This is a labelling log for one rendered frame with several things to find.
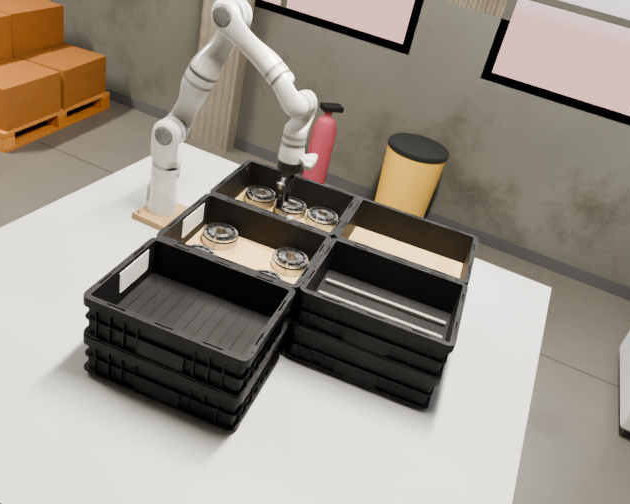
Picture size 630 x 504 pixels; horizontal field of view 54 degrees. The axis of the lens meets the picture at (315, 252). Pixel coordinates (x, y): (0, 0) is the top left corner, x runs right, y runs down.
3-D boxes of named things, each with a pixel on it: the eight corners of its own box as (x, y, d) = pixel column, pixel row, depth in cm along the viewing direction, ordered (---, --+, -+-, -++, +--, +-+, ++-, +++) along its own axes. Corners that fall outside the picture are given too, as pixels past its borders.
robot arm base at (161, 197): (142, 210, 206) (146, 164, 197) (156, 200, 213) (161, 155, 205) (166, 219, 204) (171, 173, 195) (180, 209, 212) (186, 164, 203)
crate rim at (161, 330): (79, 304, 134) (79, 295, 133) (153, 243, 159) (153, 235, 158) (246, 371, 127) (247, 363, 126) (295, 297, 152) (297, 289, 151)
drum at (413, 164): (426, 228, 394) (455, 147, 364) (411, 252, 364) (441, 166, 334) (374, 208, 402) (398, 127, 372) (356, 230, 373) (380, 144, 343)
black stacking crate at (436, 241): (325, 270, 182) (333, 237, 176) (351, 227, 207) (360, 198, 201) (454, 317, 176) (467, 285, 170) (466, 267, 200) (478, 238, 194)
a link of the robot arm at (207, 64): (237, -9, 175) (199, 65, 189) (219, -10, 167) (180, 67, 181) (261, 11, 175) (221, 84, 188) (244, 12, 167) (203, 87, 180)
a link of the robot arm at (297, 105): (291, 126, 171) (260, 86, 171) (306, 119, 178) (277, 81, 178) (307, 110, 167) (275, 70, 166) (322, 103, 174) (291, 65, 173)
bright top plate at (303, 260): (269, 262, 171) (269, 260, 171) (278, 245, 180) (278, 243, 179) (303, 272, 171) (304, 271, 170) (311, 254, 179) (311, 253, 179)
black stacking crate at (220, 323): (80, 337, 139) (80, 297, 133) (151, 273, 164) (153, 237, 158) (239, 403, 132) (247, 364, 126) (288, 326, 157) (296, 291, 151)
